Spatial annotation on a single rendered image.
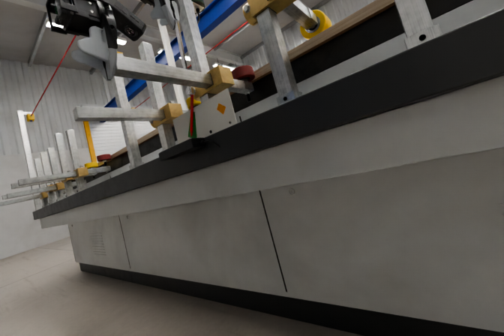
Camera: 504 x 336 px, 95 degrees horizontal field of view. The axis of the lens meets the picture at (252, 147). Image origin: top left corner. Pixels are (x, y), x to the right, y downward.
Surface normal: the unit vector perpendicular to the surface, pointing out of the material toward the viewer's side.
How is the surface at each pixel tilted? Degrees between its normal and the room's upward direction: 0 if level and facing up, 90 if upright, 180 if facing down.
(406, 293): 90
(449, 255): 90
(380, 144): 90
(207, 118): 90
